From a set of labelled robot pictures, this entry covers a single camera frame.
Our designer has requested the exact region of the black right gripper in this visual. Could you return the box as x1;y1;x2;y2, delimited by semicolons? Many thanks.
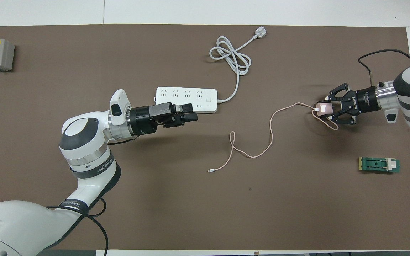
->
325;83;379;126

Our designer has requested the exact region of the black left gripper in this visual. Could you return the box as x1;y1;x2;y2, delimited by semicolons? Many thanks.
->
130;102;198;136

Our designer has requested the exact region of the pink charger adapter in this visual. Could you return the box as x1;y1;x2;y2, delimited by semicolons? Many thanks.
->
315;103;333;116

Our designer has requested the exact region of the pink charging cable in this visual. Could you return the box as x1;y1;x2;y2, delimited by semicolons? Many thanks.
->
207;102;339;173

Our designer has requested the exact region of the white power strip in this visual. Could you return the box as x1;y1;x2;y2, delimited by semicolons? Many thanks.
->
155;87;218;114

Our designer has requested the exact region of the brown table mat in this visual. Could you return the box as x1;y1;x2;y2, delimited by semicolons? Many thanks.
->
0;24;410;250

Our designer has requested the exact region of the green knife switch block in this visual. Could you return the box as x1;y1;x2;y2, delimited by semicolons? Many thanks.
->
358;156;401;175

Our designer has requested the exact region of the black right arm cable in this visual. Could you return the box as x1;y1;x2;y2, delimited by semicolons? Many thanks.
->
358;49;410;199

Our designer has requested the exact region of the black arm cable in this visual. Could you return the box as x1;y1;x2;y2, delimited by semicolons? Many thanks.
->
47;197;109;256
358;49;410;199

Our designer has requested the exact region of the white power cord with plug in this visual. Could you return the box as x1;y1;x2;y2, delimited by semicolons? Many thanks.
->
209;27;267;103

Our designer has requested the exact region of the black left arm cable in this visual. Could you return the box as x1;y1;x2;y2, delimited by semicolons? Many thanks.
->
47;197;109;256

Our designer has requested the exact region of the grey on-off switch box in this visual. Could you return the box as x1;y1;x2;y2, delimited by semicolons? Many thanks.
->
0;38;15;72

